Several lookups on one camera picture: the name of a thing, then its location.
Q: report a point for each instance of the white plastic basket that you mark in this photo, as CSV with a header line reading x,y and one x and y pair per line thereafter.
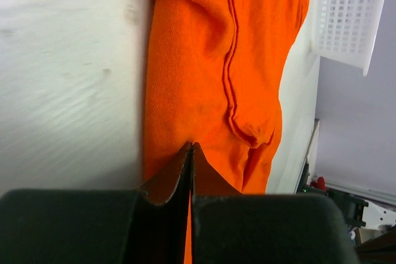
x,y
345,30

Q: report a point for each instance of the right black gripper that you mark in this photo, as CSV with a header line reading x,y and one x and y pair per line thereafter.
x,y
351,207

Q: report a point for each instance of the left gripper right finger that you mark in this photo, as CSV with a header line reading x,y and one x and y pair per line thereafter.
x,y
230,227

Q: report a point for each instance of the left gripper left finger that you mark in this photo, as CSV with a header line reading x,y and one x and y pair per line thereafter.
x,y
144,225

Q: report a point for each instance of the orange t shirt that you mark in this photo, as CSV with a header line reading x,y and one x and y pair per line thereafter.
x,y
213,76

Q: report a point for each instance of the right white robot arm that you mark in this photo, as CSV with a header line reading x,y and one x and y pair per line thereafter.
x,y
375,216

